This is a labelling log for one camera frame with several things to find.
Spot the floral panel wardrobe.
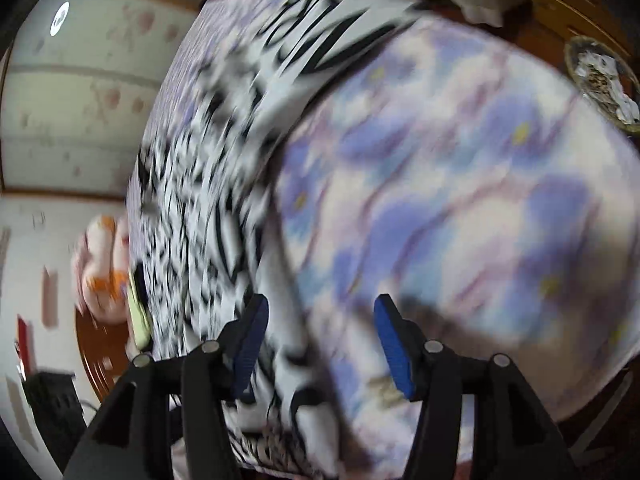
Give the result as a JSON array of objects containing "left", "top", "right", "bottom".
[{"left": 0, "top": 0, "right": 211, "bottom": 201}]

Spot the pink orange plush toy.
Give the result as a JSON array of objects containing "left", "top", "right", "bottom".
[{"left": 70, "top": 215, "right": 133, "bottom": 323}]

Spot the yellow wooden drawer cabinet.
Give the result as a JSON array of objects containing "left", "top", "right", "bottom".
[{"left": 525, "top": 0, "right": 636, "bottom": 61}]

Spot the brown wooden headboard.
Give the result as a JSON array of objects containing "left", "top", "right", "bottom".
[{"left": 75, "top": 305, "right": 138, "bottom": 403}]

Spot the black and white printed garment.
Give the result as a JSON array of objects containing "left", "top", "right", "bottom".
[{"left": 127, "top": 0, "right": 426, "bottom": 471}]

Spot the round ceiling light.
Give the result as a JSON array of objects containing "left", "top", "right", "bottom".
[{"left": 50, "top": 2, "right": 71, "bottom": 33}]

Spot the wicker waste basket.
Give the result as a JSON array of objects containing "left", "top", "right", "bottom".
[{"left": 564, "top": 35, "right": 640, "bottom": 136}]

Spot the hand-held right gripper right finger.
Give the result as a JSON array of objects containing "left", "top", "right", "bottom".
[{"left": 374, "top": 294, "right": 581, "bottom": 480}]

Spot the light green folded clothing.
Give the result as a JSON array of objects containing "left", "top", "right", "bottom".
[{"left": 125, "top": 270, "right": 153, "bottom": 353}]

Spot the black box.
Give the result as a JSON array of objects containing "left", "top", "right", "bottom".
[{"left": 25, "top": 370, "right": 86, "bottom": 441}]

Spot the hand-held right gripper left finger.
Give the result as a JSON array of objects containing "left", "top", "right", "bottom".
[{"left": 62, "top": 294, "right": 271, "bottom": 480}]

